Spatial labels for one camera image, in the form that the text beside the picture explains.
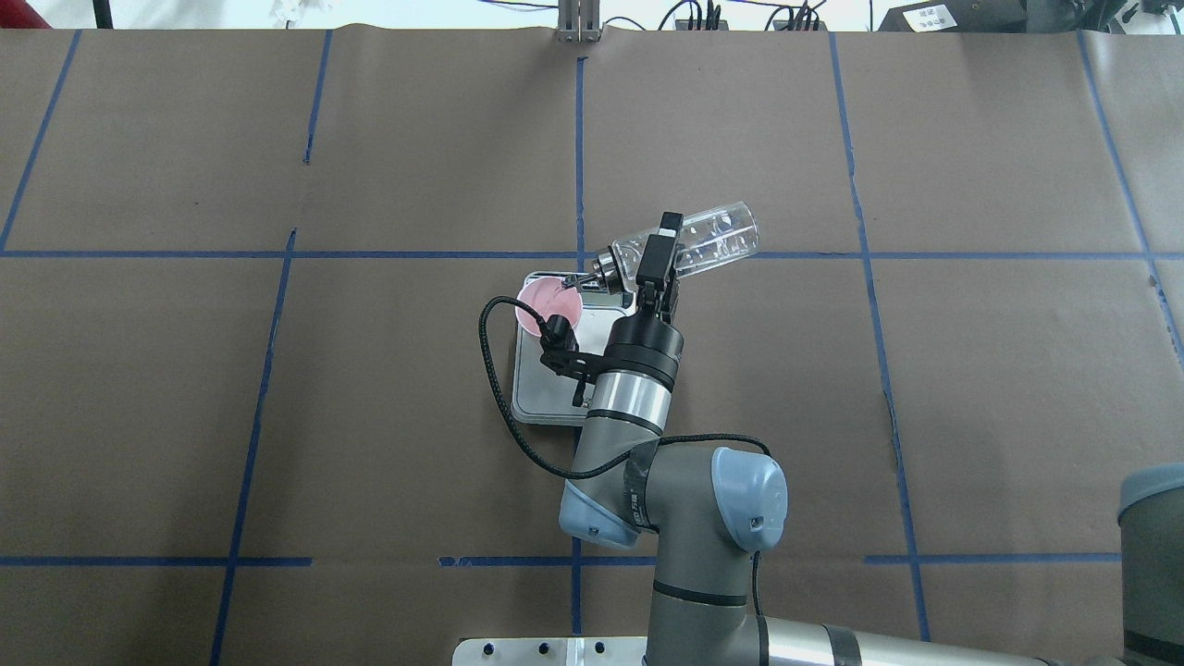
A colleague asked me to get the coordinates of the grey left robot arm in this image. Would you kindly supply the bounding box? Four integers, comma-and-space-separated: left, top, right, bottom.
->
541, 212, 1032, 665

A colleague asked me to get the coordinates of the glass sauce bottle metal spout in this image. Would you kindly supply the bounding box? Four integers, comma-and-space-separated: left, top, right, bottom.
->
562, 201, 760, 294

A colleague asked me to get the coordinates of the white digital kitchen scale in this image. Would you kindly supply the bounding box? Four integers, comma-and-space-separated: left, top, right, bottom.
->
511, 292, 635, 425

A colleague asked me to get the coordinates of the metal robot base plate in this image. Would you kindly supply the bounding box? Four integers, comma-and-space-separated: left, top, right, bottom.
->
451, 636, 646, 665

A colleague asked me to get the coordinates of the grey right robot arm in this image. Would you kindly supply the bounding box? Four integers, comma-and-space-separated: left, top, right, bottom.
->
1117, 462, 1183, 665

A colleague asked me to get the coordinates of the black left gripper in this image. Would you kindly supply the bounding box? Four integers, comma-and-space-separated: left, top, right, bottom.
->
603, 212, 686, 389

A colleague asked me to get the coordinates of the aluminium frame post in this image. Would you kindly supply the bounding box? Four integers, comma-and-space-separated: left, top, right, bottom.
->
554, 0, 603, 43

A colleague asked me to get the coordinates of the black braided camera cable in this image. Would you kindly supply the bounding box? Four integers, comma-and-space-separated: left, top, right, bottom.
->
478, 296, 772, 619

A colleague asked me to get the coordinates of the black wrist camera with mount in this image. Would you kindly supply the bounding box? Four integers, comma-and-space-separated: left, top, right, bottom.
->
540, 314, 604, 408

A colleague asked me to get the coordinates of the pink plastic cup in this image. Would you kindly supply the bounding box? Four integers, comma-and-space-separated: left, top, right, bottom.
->
516, 277, 584, 329

